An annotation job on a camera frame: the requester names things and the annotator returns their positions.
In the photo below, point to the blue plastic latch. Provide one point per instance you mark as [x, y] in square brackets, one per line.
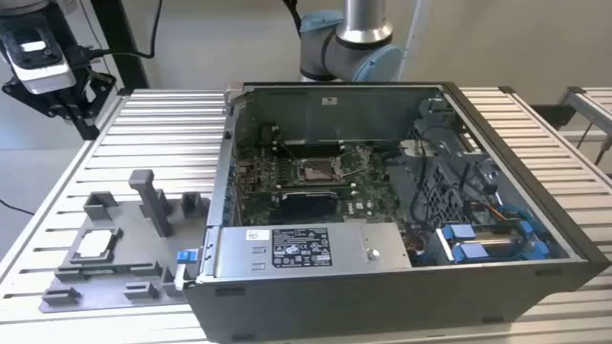
[186, 256]

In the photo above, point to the black RAM slot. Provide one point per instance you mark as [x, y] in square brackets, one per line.
[311, 185]
[311, 145]

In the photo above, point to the black frame post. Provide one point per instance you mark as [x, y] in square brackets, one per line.
[124, 36]

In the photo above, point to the metal locking lever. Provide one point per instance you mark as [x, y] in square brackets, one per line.
[290, 149]

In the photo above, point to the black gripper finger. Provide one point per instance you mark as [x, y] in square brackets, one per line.
[28, 102]
[88, 125]

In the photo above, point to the silver CPU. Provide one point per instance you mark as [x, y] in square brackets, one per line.
[95, 243]

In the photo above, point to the blue disk carrier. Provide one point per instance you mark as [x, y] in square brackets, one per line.
[471, 251]
[459, 231]

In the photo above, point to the green RAM stick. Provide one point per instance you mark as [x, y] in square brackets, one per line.
[131, 268]

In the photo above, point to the silver power supply unit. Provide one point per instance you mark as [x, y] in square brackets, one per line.
[378, 236]

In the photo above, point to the aluminium table frame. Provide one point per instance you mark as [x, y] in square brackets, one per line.
[586, 104]

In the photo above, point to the black square bracket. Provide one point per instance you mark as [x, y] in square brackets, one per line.
[552, 114]

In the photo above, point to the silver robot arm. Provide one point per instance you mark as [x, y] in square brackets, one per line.
[363, 21]

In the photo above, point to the black graphics card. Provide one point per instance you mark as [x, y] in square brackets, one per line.
[306, 206]

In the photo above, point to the green motherboard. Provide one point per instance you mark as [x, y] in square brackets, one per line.
[368, 186]

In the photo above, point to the grey metal drive cage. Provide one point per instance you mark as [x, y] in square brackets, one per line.
[444, 193]

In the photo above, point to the grey plastic parts rack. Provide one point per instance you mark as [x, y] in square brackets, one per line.
[130, 229]

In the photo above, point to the dark grey PC case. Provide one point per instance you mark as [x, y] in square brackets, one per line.
[359, 308]

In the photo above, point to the CPU socket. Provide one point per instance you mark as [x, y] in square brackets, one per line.
[315, 175]

